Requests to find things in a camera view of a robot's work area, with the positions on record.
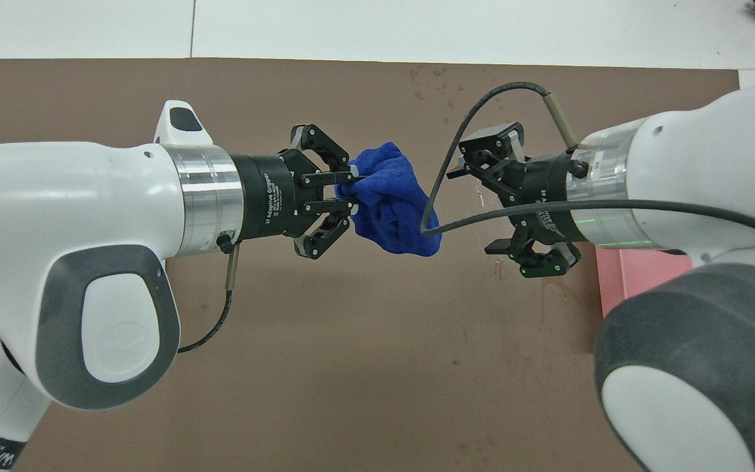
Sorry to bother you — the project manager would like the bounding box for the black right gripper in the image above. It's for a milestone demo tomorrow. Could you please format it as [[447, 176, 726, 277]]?
[[446, 121, 589, 280]]

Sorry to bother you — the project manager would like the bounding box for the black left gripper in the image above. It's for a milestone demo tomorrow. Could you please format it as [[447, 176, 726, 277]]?
[[229, 123, 360, 261]]

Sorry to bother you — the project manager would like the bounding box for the blue towel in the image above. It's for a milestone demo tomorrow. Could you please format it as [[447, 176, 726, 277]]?
[[336, 141, 442, 258]]

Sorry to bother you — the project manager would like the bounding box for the pink plastic bin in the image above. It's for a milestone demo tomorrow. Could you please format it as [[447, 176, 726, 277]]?
[[595, 243, 693, 319]]

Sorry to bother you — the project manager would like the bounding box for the brown table mat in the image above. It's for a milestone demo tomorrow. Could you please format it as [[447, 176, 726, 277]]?
[[0, 58, 742, 472]]

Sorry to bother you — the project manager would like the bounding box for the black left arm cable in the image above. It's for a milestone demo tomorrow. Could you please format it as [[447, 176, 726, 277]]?
[[178, 231, 242, 355]]

